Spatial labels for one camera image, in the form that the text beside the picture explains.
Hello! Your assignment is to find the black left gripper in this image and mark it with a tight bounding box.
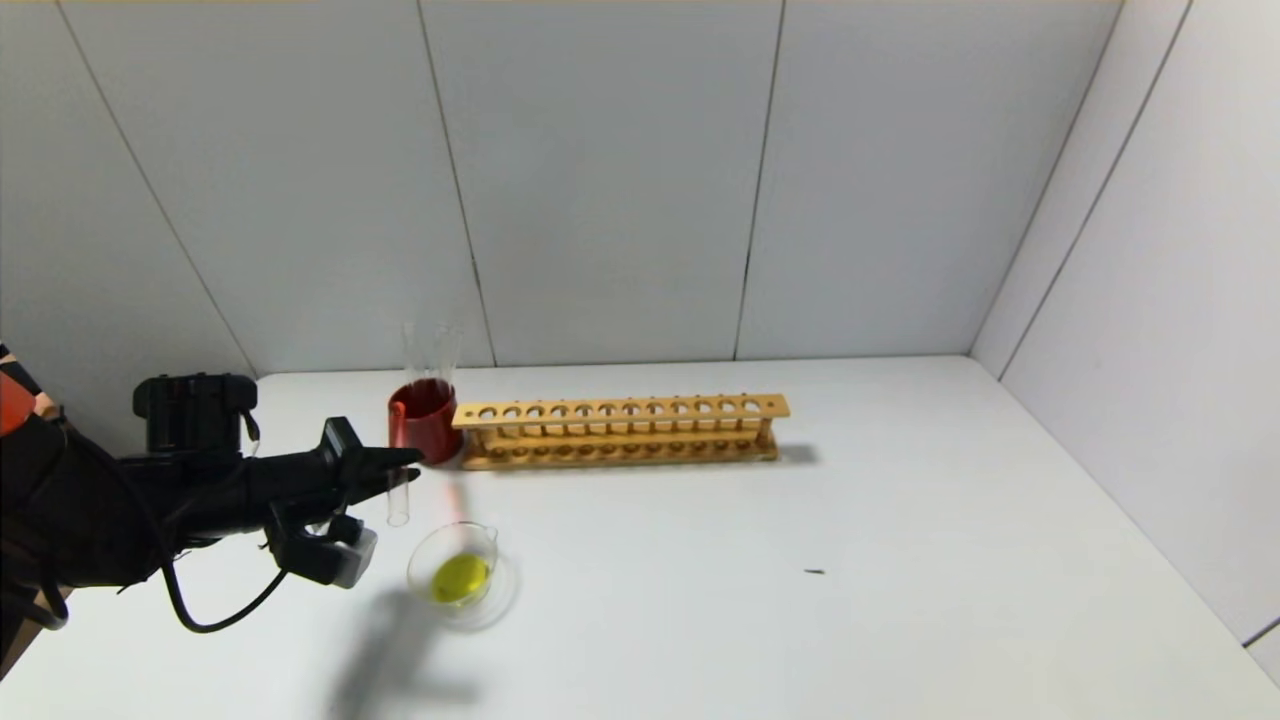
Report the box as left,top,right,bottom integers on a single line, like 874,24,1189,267
244,416,425,531

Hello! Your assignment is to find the wooden test tube rack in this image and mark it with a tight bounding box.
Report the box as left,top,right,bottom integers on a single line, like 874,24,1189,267
453,393,791,471

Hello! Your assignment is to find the dark red cup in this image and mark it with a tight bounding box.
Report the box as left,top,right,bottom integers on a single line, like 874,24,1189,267
388,378,464,466

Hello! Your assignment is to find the clear glass beaker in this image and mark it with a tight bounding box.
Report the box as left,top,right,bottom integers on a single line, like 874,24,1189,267
405,520,513,631

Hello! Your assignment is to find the white and grey wrist camera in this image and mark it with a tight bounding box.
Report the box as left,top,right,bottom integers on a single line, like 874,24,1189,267
265,505,379,589

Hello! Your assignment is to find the thin black camera cable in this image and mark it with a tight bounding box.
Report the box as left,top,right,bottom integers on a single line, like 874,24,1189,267
163,560,291,634

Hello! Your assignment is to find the thick black cable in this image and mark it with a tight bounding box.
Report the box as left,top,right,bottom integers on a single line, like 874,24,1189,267
0,580,71,631

